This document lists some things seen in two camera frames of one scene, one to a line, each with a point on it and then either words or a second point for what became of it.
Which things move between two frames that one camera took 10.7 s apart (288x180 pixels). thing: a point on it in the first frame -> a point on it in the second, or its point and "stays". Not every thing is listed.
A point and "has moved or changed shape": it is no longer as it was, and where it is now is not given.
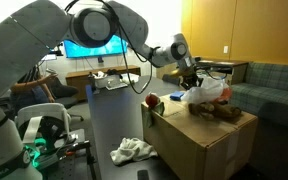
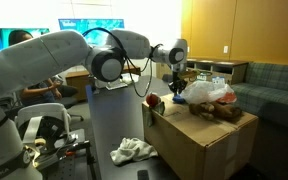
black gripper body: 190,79 -> 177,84
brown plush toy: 213,110 stays
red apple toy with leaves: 153,102 stays
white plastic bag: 211,87 has moved or changed shape
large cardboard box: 208,148 stays
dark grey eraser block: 143,175 stays
